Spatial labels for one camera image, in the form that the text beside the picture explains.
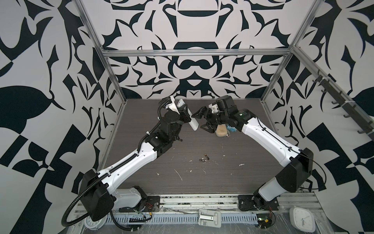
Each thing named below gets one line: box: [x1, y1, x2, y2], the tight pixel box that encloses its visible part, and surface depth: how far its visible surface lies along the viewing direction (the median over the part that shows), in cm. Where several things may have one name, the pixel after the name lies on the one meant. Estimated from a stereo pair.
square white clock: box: [289, 207, 316, 233], surface depth 69 cm
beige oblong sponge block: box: [215, 123, 228, 137], surface depth 98 cm
